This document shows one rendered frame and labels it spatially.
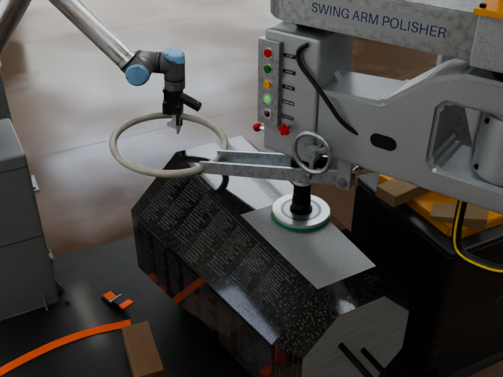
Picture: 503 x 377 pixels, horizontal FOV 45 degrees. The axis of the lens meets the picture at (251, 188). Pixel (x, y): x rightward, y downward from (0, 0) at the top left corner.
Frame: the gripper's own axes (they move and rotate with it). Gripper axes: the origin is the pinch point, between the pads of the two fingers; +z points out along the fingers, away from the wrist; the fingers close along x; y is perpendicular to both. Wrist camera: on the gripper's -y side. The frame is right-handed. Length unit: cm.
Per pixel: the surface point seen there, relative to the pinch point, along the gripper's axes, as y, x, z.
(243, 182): -32.6, 36.3, 0.8
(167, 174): -3.9, 47.0, -7.2
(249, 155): -34, 38, -13
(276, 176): -46, 57, -19
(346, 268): -71, 86, -4
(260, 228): -42, 66, -1
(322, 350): -66, 106, 14
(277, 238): -48, 72, -2
